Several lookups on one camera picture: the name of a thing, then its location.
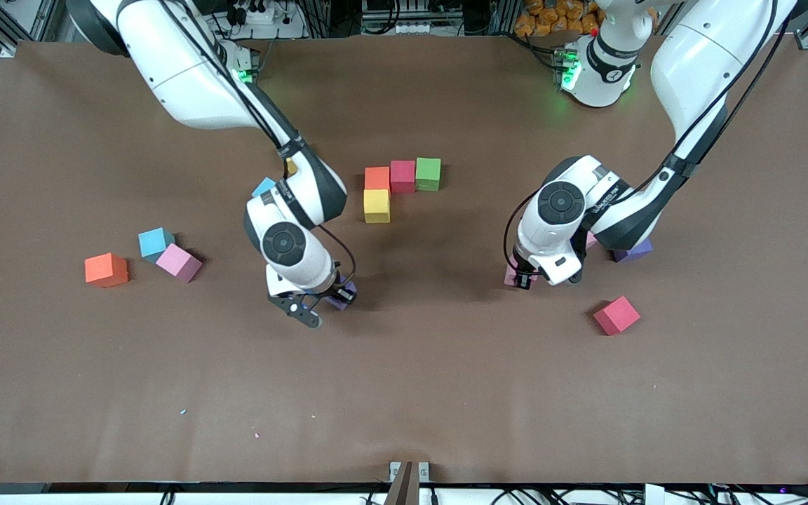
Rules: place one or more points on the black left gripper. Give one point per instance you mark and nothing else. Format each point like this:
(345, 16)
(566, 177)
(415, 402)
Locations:
(524, 275)

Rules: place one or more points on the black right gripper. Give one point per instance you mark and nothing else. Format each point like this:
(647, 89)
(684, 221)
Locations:
(334, 287)

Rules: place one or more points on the purple foam cube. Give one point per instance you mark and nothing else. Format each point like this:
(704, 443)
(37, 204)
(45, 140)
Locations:
(639, 250)
(349, 289)

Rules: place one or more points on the yellow foam cube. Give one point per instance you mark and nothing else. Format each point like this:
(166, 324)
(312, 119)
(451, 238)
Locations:
(376, 205)
(292, 168)

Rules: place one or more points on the orange foam cube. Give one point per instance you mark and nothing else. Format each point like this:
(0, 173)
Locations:
(376, 178)
(106, 270)

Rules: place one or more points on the red foam cube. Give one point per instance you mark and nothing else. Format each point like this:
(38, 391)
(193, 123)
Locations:
(402, 176)
(616, 315)

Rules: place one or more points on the green foam cube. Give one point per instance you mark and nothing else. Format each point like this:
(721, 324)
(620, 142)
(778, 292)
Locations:
(428, 173)

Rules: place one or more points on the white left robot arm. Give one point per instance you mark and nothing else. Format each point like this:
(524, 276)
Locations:
(691, 56)

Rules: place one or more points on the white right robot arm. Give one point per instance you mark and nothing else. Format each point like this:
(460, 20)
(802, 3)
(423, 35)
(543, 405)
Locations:
(186, 84)

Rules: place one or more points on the brown table mat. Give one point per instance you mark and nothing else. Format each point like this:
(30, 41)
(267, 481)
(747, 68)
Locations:
(404, 365)

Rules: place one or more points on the teal foam cube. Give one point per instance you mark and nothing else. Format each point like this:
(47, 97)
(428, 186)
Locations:
(154, 242)
(262, 187)

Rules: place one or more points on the pile of orange objects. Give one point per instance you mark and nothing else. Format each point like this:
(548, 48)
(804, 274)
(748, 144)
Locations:
(551, 17)

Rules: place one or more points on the white power strip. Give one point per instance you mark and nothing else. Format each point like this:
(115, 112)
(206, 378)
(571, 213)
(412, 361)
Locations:
(411, 28)
(257, 14)

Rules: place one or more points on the metal mount bracket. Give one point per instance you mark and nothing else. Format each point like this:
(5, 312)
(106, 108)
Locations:
(404, 484)

